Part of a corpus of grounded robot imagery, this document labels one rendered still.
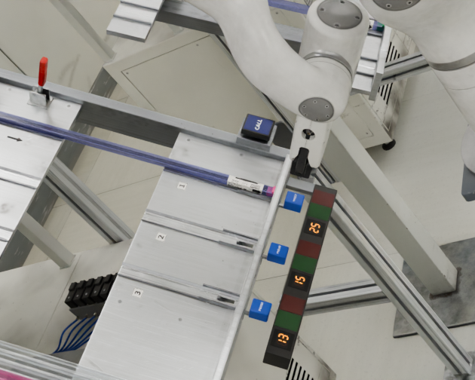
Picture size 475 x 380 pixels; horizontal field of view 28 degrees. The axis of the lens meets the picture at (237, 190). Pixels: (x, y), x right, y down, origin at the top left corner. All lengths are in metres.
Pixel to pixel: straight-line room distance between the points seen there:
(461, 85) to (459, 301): 1.02
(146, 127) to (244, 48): 0.47
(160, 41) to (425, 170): 0.80
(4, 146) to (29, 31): 2.43
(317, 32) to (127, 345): 0.53
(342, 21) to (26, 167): 0.61
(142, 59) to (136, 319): 1.37
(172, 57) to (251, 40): 1.43
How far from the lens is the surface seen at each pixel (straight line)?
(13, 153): 1.62
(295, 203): 1.56
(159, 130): 1.66
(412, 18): 1.16
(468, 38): 1.23
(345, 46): 1.26
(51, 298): 2.05
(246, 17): 1.23
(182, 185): 1.57
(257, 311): 1.43
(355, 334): 2.34
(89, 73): 4.20
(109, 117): 1.68
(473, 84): 1.27
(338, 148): 1.94
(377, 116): 2.62
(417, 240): 2.13
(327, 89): 1.23
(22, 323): 2.07
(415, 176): 2.61
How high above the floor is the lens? 1.58
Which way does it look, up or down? 31 degrees down
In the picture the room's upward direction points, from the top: 42 degrees counter-clockwise
